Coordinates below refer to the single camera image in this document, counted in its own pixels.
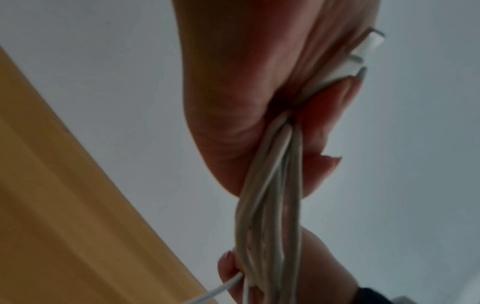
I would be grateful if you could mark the person's left hand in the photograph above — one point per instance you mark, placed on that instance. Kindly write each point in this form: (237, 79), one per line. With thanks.
(243, 59)

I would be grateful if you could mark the person's right hand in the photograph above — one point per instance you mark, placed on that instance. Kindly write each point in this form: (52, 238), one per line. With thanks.
(322, 273)

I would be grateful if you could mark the black right wristband with markers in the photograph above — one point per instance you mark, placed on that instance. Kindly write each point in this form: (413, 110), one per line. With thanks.
(371, 297)

